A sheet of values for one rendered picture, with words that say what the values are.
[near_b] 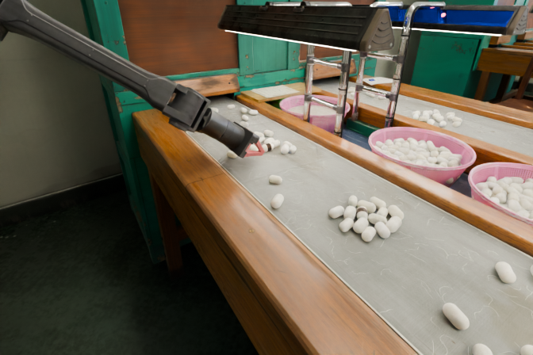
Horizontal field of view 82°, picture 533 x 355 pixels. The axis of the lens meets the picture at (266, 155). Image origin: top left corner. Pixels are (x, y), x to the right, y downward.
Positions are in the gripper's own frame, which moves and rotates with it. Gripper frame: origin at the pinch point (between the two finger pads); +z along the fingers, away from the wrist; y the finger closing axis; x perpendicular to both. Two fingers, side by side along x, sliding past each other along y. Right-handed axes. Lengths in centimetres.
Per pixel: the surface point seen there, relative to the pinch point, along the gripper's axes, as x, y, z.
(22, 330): 108, 50, -11
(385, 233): -1.1, -38.6, 1.8
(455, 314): 2, -54, -3
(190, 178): 12.8, -3.8, -16.4
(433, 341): 6, -54, -5
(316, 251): 7.8, -34.3, -6.5
